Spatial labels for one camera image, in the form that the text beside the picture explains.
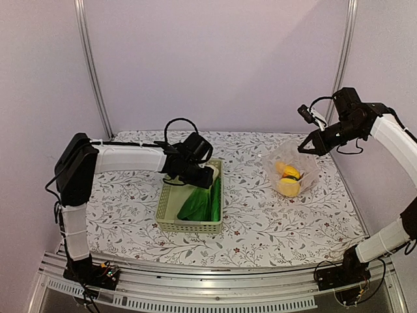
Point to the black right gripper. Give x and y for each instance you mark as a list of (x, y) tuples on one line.
[(321, 147)]

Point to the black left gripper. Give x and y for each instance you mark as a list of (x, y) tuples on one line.
[(204, 182)]

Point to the yellow lemon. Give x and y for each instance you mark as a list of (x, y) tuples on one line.
[(290, 171), (288, 187)]

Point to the clear zip top bag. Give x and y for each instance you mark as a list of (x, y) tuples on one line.
[(287, 152)]

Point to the bright green cucumber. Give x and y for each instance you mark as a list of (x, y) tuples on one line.
[(216, 200)]

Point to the green white bok choy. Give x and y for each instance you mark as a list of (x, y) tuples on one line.
[(197, 207)]

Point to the yellow orange mango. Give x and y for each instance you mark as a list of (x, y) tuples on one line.
[(280, 167)]

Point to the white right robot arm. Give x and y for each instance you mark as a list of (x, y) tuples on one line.
[(359, 121)]

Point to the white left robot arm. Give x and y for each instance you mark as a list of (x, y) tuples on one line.
[(84, 158)]

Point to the pale green perforated basket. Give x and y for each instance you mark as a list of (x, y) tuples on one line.
[(172, 197)]

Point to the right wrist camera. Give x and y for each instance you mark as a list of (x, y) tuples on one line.
[(312, 116)]

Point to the right aluminium corner post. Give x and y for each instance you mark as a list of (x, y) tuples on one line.
[(350, 23)]

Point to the aluminium corner post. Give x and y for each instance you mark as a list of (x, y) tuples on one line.
[(350, 23), (86, 45)]

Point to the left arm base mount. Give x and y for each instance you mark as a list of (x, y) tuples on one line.
[(86, 273)]

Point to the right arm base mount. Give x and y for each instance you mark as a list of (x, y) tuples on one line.
[(352, 277)]

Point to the aluminium front rail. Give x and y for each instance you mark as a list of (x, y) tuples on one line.
[(146, 286)]

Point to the left aluminium corner post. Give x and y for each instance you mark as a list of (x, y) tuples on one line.
[(86, 45)]

